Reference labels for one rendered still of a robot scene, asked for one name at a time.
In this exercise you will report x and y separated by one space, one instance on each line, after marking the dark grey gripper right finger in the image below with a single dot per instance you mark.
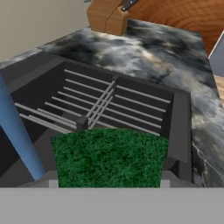
172 176

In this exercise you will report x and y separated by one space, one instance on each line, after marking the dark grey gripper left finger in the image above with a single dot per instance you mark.
48 180

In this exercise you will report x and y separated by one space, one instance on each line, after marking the green sponge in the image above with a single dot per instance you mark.
110 159

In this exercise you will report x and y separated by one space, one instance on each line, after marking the dark grey sink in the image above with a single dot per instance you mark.
180 128

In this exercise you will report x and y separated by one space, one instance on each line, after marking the wooden knife block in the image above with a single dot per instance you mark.
106 16

